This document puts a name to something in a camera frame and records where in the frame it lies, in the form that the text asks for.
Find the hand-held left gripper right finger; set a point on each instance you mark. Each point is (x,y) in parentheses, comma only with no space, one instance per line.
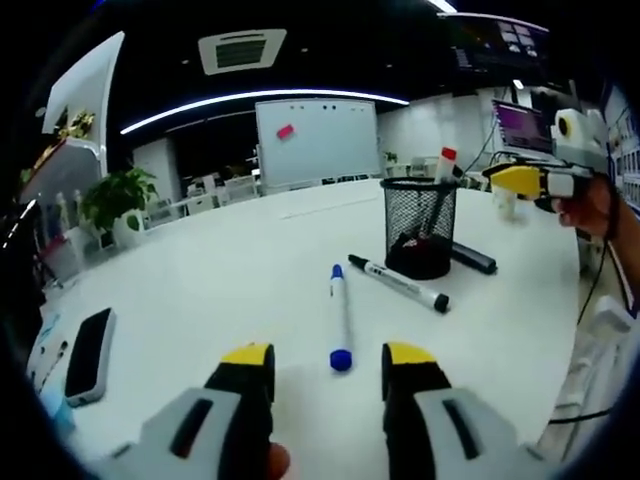
(425,425)

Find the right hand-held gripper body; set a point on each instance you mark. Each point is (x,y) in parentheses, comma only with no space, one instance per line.
(582,150)

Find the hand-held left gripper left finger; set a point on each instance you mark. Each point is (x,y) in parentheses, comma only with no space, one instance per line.
(225,425)

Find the white paper cup green print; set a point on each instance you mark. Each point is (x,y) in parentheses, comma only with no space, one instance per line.
(507,207)

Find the red whiteboard marker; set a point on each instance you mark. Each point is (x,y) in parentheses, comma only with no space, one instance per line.
(446,160)

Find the black mesh pen holder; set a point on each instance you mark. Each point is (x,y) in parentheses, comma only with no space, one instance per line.
(420,250)

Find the blue whiteboard marker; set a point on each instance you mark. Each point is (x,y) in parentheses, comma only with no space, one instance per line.
(341,310)

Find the standing whiteboard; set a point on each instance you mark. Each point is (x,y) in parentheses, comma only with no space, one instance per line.
(320,145)

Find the pink whiteboard eraser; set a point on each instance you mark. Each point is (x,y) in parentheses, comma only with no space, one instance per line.
(285,132)

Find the person's right hand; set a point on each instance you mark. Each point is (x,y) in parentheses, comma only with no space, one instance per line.
(592,210)

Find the person's left hand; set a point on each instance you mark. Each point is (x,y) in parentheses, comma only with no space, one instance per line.
(279,462)

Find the laptop with purple screen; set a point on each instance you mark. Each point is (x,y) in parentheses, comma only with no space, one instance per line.
(522,127)

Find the small potted plant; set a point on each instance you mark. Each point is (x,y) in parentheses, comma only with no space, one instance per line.
(390,157)

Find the smartphone in pale case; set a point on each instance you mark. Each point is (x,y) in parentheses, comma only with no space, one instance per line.
(90,355)

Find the white chair armrest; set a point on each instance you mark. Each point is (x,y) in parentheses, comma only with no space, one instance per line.
(605,317)

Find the person's white shirt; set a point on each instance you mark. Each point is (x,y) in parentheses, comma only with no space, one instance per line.
(585,380)

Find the potted green plant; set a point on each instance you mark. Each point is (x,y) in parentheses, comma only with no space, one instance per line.
(117,200)

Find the white pillar cabinet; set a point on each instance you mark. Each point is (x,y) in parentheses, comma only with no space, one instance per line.
(156,170)

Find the ceiling light strip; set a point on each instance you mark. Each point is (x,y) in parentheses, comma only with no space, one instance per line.
(250,97)

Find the ceiling air conditioner vent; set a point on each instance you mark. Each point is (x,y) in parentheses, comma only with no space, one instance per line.
(242,51)

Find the white curved display stand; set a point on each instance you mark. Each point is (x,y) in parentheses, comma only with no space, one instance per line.
(80,90)

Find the blue wall poster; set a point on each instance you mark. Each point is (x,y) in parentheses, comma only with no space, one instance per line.
(622,145)

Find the dark wall screen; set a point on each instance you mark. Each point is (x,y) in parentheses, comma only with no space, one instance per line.
(495,45)

